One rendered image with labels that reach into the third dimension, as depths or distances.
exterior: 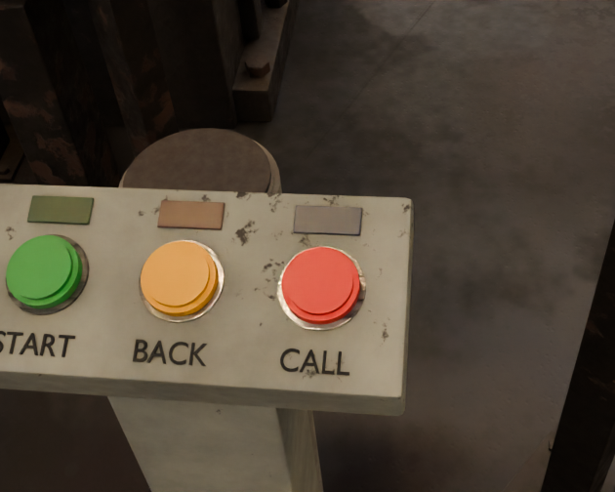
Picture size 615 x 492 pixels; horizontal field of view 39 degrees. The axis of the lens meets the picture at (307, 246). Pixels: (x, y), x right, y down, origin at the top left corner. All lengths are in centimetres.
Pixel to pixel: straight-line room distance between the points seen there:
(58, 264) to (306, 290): 13
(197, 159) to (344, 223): 21
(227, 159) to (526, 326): 64
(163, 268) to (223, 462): 15
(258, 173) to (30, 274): 21
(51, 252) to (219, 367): 11
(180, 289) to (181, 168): 21
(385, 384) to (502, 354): 73
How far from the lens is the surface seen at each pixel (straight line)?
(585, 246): 130
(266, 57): 151
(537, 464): 108
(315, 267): 45
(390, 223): 47
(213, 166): 65
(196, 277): 46
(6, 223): 52
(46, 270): 48
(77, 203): 50
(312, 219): 47
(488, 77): 156
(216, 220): 48
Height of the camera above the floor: 95
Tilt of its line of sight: 48 degrees down
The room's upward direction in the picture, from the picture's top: 7 degrees counter-clockwise
